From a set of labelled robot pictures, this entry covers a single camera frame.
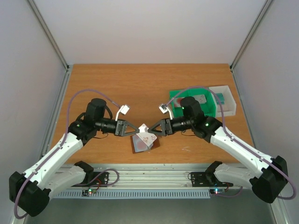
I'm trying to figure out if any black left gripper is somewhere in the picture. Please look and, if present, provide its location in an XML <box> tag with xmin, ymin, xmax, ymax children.
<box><xmin>96</xmin><ymin>118</ymin><xmax>140</xmax><ymax>137</ymax></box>

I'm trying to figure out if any brown leather card holder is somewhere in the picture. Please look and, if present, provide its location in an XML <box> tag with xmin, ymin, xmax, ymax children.
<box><xmin>130</xmin><ymin>135</ymin><xmax>160</xmax><ymax>154</ymax></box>

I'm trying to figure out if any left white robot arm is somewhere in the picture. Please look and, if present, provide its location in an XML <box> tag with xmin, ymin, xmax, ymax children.
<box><xmin>9</xmin><ymin>98</ymin><xmax>139</xmax><ymax>219</ymax></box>

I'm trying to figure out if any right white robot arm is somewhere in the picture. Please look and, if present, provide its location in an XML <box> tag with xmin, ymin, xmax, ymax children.
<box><xmin>148</xmin><ymin>97</ymin><xmax>288</xmax><ymax>203</ymax></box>

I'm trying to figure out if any red circle card stack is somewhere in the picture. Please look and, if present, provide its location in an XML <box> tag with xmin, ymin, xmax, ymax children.
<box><xmin>173</xmin><ymin>97</ymin><xmax>184</xmax><ymax>108</ymax></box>

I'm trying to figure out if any green bin with red cards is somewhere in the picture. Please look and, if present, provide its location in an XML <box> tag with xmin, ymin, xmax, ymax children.
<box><xmin>171</xmin><ymin>90</ymin><xmax>193</xmax><ymax>117</ymax></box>

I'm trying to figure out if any white VIP card stack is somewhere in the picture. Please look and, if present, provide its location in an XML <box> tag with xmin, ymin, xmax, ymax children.
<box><xmin>193</xmin><ymin>94</ymin><xmax>207</xmax><ymax>104</ymax></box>

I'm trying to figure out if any green bin with VIP cards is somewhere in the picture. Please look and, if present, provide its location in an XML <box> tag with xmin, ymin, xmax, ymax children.
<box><xmin>189</xmin><ymin>86</ymin><xmax>216</xmax><ymax>117</ymax></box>

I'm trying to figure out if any teal card stack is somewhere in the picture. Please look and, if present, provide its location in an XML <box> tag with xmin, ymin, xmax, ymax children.
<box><xmin>215</xmin><ymin>93</ymin><xmax>225</xmax><ymax>105</ymax></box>

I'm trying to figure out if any white bin with teal cards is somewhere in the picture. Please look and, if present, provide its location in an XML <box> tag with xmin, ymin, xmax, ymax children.
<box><xmin>209</xmin><ymin>85</ymin><xmax>236</xmax><ymax>117</ymax></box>

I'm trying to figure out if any left controller board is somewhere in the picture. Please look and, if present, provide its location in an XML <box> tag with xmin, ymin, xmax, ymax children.
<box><xmin>82</xmin><ymin>189</ymin><xmax>97</xmax><ymax>196</ymax></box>

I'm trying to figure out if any controller board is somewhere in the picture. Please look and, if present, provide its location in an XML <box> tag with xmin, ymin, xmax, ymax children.
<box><xmin>82</xmin><ymin>189</ymin><xmax>97</xmax><ymax>196</ymax></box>
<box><xmin>210</xmin><ymin>188</ymin><xmax>227</xmax><ymax>195</ymax></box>

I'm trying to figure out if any right controller board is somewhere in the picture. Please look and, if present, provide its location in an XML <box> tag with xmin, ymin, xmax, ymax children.
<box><xmin>210</xmin><ymin>188</ymin><xmax>227</xmax><ymax>195</ymax></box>

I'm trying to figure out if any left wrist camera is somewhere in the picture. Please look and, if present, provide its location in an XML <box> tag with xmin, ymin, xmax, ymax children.
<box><xmin>115</xmin><ymin>104</ymin><xmax>130</xmax><ymax>121</ymax></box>

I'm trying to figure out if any aluminium front rail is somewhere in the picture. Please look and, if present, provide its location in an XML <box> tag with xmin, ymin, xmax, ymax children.
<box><xmin>91</xmin><ymin>163</ymin><xmax>210</xmax><ymax>189</ymax></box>

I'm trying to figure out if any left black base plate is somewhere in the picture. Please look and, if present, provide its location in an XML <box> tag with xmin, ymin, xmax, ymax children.
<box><xmin>73</xmin><ymin>172</ymin><xmax>109</xmax><ymax>187</ymax></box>

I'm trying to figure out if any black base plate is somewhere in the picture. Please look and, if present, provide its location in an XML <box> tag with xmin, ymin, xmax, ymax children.
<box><xmin>188</xmin><ymin>172</ymin><xmax>233</xmax><ymax>188</ymax></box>
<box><xmin>73</xmin><ymin>172</ymin><xmax>109</xmax><ymax>187</ymax></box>

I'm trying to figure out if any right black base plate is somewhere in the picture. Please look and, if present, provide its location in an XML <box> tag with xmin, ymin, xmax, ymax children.
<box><xmin>188</xmin><ymin>172</ymin><xmax>233</xmax><ymax>188</ymax></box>

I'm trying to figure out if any grey slotted cable duct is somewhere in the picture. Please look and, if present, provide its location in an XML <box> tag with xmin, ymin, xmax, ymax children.
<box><xmin>54</xmin><ymin>189</ymin><xmax>210</xmax><ymax>200</ymax></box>

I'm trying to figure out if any left aluminium frame post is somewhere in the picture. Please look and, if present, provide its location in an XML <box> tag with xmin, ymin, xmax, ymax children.
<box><xmin>26</xmin><ymin>0</ymin><xmax>69</xmax><ymax>71</ymax></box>

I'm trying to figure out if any aluminium frame post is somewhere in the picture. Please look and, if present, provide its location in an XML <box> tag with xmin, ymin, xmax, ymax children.
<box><xmin>230</xmin><ymin>0</ymin><xmax>274</xmax><ymax>73</ymax></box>
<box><xmin>26</xmin><ymin>0</ymin><xmax>69</xmax><ymax>71</ymax></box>

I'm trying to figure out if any right aluminium frame post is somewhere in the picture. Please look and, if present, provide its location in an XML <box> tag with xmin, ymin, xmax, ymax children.
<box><xmin>230</xmin><ymin>0</ymin><xmax>274</xmax><ymax>73</ymax></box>

